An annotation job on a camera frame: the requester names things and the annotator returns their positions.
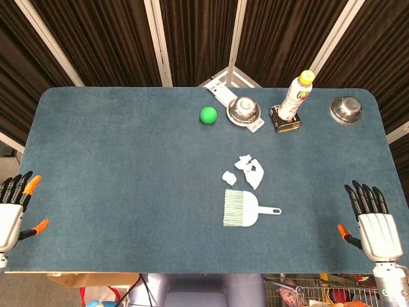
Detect metal wire basket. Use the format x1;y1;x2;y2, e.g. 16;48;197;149
263;274;384;307

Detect black cable at torso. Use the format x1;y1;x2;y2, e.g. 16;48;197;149
120;273;151;307

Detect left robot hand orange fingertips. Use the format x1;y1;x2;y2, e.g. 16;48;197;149
0;171;50;253

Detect medium white paper scrap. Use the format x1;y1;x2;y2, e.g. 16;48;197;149
234;155;254;171

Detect blue table cloth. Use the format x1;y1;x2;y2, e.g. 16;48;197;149
4;86;409;275

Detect dark gold tin can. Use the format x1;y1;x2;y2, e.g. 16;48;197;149
268;104;303;134

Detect small white paper scrap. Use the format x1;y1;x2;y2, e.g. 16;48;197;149
222;171;238;187

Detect right robot hand orange thumb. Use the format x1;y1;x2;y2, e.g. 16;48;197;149
337;180;404;264

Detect red and white bag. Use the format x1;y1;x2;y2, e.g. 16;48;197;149
79;285;130;307

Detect dark brown curtain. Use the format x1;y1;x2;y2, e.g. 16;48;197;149
0;0;409;161

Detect plastic bottle yellow cap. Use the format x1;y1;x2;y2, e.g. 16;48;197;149
277;69;316;122

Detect white partition foot base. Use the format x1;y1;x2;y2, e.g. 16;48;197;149
197;66;263;89

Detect white partition post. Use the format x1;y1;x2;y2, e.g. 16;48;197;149
385;120;409;145
13;0;85;87
227;0;249;88
143;0;174;87
309;0;364;81
0;130;26;154

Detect upturned steel bowl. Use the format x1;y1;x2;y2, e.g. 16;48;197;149
226;97;261;124
329;96;364;125

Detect brown cardboard box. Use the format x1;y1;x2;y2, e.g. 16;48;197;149
47;272;141;289

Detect green ball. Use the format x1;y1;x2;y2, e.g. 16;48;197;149
199;106;218;125

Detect large white paper scrap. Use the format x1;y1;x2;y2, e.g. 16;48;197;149
243;159;266;191

